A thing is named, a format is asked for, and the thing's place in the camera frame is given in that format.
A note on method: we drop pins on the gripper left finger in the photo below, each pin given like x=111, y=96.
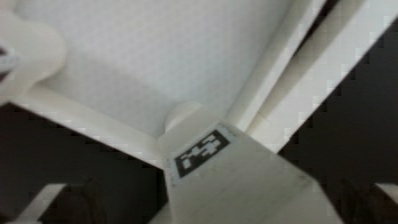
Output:
x=67, y=204

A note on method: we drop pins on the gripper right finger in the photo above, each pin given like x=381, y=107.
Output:
x=369, y=205

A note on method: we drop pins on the white desk leg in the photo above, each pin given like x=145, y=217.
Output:
x=35, y=54
x=234, y=183

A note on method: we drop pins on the white desk top tray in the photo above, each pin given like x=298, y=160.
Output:
x=159, y=52

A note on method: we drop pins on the white front fence rail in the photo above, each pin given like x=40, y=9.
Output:
x=326, y=59

